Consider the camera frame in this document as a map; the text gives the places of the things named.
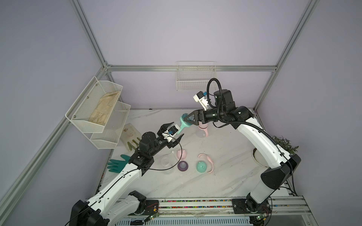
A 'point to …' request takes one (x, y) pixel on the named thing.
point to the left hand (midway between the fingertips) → (175, 129)
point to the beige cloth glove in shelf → (101, 113)
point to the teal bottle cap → (201, 166)
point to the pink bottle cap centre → (182, 153)
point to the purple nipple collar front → (183, 166)
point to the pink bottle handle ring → (206, 131)
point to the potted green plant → (283, 142)
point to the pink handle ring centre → (210, 160)
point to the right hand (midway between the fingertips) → (189, 120)
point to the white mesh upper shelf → (91, 109)
